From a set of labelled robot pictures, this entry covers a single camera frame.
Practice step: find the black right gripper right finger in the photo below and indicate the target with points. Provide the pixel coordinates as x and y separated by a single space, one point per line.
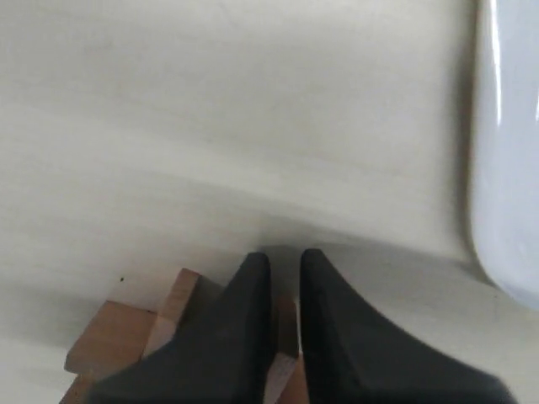
354 354

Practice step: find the notched wooden block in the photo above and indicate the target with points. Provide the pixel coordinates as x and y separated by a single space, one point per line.
113 339
286 380
189 295

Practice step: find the white plastic tray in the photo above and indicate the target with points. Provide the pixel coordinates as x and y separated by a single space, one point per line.
503 187

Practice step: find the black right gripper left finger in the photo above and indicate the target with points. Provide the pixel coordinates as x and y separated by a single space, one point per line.
222 356

